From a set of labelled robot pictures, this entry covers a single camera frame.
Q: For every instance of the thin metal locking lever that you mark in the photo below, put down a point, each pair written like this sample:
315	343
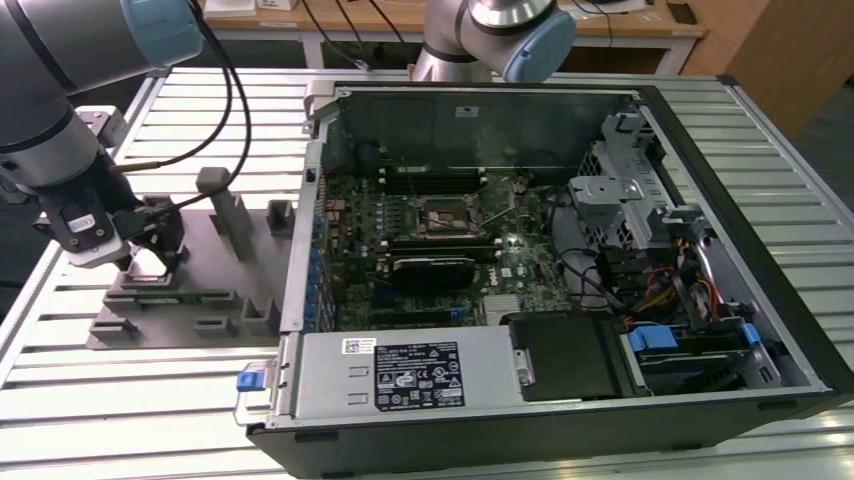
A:
413	182

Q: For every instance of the wooden cabinet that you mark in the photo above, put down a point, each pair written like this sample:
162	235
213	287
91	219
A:
788	60

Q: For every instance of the black plastic shroud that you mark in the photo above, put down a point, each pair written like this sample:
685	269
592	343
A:
568	355

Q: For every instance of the CPU socket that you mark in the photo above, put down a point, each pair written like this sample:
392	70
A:
444	215

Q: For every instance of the small silver heatsink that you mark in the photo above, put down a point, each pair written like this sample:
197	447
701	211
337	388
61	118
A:
502	305

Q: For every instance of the black expansion slot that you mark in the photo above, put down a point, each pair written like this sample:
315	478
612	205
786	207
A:
408	316

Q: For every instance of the green motherboard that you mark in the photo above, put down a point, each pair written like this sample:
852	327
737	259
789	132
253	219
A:
534	295

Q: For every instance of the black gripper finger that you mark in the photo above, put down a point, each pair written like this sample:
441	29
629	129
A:
173	240
125	264

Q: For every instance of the metal drive cage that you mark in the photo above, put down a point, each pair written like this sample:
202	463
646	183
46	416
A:
601	195

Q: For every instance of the green RAM stick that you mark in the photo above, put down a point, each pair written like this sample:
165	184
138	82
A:
167	299

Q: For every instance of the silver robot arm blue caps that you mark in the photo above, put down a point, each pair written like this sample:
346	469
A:
41	140

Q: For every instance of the small black graphics card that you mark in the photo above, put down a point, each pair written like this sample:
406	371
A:
434	272

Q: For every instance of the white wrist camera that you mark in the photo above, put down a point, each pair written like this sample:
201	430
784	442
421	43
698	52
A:
94	250

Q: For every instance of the white paper box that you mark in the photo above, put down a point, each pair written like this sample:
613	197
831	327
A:
277	4
230	6

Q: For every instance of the blue case latch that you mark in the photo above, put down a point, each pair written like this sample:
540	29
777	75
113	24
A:
249	380

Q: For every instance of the black open PC case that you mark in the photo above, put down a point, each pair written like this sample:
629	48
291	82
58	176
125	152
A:
468	450

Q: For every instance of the grey parts rack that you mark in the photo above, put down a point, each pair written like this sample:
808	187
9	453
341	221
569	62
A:
174	325

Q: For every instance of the wooden desk white legs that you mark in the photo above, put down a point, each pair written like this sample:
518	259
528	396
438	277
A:
634	27

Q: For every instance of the grey power supply unit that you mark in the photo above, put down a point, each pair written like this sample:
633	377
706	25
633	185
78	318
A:
321	380

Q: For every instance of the hard disk in blue carrier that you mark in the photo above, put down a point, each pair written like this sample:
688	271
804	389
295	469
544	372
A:
650	340

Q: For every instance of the blue plastic clip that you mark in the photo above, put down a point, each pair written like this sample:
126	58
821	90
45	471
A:
752	334

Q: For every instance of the small black device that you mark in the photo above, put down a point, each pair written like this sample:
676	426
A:
684	12

